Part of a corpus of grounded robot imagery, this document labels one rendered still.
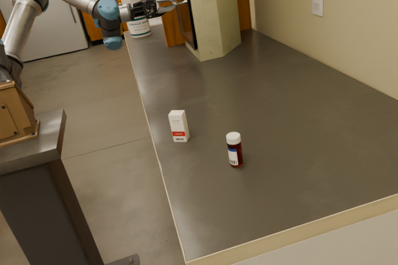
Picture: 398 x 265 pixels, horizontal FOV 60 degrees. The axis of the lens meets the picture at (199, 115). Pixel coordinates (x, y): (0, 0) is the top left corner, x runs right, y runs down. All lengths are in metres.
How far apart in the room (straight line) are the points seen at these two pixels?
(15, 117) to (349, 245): 1.00
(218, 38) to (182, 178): 0.88
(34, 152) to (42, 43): 5.49
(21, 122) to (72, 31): 5.31
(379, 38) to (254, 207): 0.69
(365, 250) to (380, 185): 0.14
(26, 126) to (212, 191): 0.70
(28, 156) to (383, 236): 0.96
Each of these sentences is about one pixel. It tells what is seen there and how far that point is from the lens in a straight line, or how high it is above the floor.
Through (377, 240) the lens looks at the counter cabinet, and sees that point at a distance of 0.84.
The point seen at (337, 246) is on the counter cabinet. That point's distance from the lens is 0.78.
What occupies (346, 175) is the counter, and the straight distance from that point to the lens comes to 0.81.
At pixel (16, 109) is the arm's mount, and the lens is 1.22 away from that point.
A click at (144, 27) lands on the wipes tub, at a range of 2.24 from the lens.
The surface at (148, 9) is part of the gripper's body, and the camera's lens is 1.53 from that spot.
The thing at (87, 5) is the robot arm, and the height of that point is 1.28.
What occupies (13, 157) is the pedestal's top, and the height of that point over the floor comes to 0.94.
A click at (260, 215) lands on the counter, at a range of 0.71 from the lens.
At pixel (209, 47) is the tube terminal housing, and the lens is 1.57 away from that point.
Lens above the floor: 1.43
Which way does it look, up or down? 27 degrees down
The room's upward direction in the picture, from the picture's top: 10 degrees counter-clockwise
